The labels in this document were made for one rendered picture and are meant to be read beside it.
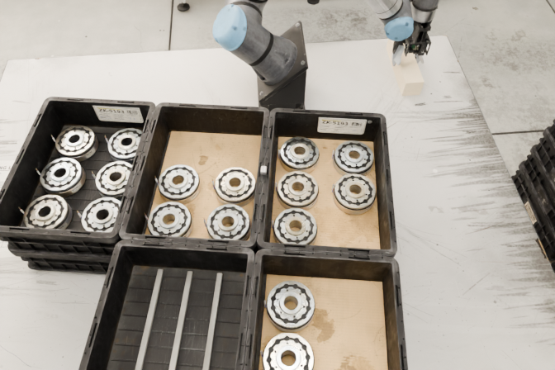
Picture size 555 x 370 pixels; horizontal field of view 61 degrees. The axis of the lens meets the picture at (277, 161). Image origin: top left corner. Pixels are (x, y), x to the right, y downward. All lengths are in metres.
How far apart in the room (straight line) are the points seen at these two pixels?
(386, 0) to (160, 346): 0.97
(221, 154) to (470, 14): 2.33
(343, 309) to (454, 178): 0.58
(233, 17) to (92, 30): 1.88
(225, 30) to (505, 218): 0.94
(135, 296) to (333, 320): 0.44
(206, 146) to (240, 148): 0.09
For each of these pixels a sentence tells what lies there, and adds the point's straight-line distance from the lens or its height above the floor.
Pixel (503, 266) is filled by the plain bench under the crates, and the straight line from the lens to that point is 1.37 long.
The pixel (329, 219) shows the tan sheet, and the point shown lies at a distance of 1.16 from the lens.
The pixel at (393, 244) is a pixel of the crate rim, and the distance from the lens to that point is 1.04.
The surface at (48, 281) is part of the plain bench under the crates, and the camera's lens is 1.35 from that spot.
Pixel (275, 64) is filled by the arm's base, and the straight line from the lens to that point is 1.40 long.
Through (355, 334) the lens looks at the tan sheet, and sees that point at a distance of 1.06.
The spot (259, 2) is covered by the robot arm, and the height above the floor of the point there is 1.00.
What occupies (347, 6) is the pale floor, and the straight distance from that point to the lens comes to 3.16.
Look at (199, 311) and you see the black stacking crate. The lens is 1.08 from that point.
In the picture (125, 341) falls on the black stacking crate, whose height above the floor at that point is 0.83.
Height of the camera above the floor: 1.84
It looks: 54 degrees down
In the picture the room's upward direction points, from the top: straight up
